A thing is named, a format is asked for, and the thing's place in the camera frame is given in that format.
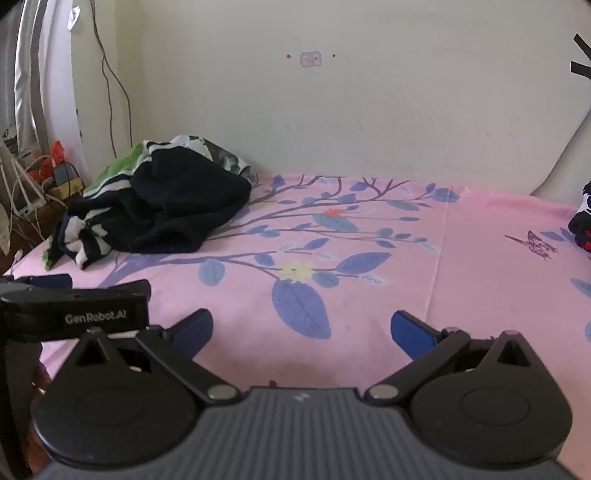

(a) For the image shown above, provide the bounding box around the navy white green striped garment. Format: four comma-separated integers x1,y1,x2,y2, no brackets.
44,135,213,283

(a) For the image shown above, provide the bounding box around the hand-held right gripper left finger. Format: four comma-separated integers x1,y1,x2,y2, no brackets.
69,308,243,408

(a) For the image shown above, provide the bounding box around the black red garment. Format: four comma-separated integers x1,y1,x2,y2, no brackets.
569,181,591,254

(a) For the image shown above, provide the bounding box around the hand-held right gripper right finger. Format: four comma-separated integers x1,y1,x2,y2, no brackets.
363,310,539,408

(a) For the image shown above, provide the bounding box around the black tape cross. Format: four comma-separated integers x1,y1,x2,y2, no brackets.
570,33,591,78

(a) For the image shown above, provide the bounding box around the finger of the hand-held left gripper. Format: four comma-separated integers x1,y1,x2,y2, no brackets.
0,274,74,291

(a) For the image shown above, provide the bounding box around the pink floral bed sheet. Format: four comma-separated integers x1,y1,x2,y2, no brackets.
0,173,591,480

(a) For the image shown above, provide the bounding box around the black wall cable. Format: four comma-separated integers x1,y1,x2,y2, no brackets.
90,0,133,160

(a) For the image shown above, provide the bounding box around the silver curtain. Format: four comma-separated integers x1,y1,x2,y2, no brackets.
0,0,90,185

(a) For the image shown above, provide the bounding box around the wooden side table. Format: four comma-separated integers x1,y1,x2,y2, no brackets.
0,182,88,278

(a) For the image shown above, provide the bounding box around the grey patterned garment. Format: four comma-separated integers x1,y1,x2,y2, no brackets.
202,137,256,182

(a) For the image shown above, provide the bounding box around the red plastic object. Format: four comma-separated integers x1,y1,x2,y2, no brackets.
28,141,70,181

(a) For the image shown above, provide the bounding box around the white wall cable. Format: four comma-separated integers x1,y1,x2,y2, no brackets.
530,108,591,197

